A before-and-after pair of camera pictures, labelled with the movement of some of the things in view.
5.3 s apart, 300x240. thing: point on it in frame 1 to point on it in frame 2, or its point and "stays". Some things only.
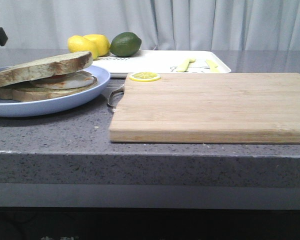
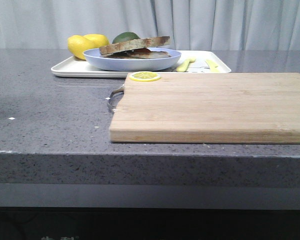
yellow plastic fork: [183, 67] stays
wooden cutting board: [218, 108] stays
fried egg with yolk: [79, 80] to [147, 53]
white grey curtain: [192, 25] stays
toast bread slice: [22, 93] to [126, 56]
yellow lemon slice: [144, 76] stays
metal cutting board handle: [115, 97] stays
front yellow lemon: [77, 43] stays
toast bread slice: [67, 63] to [132, 45]
